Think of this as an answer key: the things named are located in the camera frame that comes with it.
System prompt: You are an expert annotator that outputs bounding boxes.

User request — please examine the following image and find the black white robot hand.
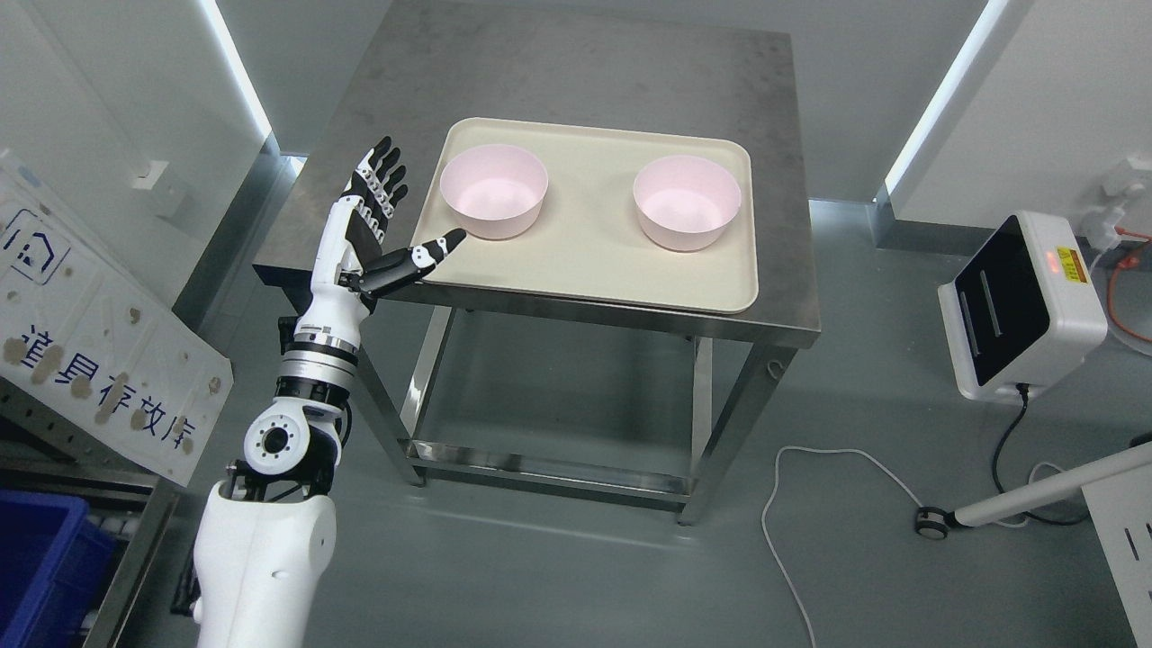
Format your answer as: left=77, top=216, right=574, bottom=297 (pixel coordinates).
left=310, top=136, right=468, bottom=312

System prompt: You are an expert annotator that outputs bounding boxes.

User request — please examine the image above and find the pink bowl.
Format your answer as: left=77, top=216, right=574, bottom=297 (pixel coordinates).
left=631, top=155, right=745, bottom=253
left=437, top=144, right=550, bottom=239

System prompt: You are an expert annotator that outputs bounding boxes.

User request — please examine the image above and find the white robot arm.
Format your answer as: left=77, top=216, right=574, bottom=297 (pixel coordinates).
left=194, top=307, right=364, bottom=647

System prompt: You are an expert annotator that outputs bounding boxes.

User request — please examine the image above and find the metal shelf rack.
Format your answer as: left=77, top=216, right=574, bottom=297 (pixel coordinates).
left=1, top=379, right=179, bottom=647

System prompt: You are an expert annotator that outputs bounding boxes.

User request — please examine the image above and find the cream plastic tray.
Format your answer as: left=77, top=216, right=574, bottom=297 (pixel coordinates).
left=411, top=116, right=760, bottom=312

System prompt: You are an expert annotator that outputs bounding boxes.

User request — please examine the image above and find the white sign board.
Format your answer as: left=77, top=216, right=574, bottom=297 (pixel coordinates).
left=1, top=150, right=233, bottom=487

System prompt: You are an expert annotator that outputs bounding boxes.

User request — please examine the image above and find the steel table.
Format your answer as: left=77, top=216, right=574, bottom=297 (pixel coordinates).
left=253, top=1, right=823, bottom=526

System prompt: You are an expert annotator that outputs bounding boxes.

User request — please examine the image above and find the blue bin lower left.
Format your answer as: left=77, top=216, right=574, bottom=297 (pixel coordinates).
left=1, top=490, right=116, bottom=647

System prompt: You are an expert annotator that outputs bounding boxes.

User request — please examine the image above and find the white stand leg with caster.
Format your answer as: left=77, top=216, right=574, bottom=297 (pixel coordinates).
left=914, top=435, right=1151, bottom=540

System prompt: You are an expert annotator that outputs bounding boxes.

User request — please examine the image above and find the white black device box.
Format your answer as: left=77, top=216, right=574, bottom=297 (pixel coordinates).
left=937, top=211, right=1108, bottom=404

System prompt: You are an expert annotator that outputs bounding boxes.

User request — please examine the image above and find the white panel right corner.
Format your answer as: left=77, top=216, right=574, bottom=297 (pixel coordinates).
left=1083, top=466, right=1151, bottom=647

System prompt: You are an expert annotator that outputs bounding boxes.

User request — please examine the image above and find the white wall socket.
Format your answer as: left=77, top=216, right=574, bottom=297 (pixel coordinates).
left=129, top=159, right=169, bottom=193

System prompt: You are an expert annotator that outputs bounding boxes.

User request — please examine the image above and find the white floor cable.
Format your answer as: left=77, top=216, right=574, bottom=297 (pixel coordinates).
left=761, top=445, right=925, bottom=648

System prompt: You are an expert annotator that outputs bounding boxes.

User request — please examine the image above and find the black power cable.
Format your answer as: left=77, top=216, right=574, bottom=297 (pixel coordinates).
left=992, top=383, right=1091, bottom=527

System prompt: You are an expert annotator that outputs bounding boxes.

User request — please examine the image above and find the orange cable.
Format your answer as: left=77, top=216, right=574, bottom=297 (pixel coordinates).
left=1106, top=229, right=1152, bottom=345

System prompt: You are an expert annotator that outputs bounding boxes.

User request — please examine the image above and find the white wall plug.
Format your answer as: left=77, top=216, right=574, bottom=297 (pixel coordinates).
left=1081, top=156, right=1151, bottom=253

